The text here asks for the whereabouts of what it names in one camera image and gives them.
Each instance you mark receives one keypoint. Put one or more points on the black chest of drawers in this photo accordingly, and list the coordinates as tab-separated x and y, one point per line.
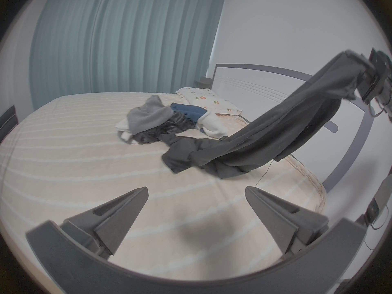
7	122

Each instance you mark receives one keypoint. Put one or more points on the bed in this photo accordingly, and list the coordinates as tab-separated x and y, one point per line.
76	164

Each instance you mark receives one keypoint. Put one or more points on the black T-shirt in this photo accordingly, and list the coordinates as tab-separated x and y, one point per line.
275	133

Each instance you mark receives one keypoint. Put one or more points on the pile of clothes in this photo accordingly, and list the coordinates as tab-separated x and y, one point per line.
147	118

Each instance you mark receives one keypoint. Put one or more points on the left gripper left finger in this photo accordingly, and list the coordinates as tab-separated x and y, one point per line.
116	222

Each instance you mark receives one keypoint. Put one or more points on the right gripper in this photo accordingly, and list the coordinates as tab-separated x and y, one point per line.
373	78

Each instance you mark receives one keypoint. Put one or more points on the blue-green curtain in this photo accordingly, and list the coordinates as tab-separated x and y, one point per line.
122	41

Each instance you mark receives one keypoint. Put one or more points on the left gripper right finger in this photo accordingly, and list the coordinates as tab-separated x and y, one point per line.
275	222

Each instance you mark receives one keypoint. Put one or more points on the grey bedside table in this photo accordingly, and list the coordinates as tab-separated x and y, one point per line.
203	82

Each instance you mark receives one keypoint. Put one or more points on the white printed pillow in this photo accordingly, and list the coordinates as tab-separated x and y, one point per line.
211	101

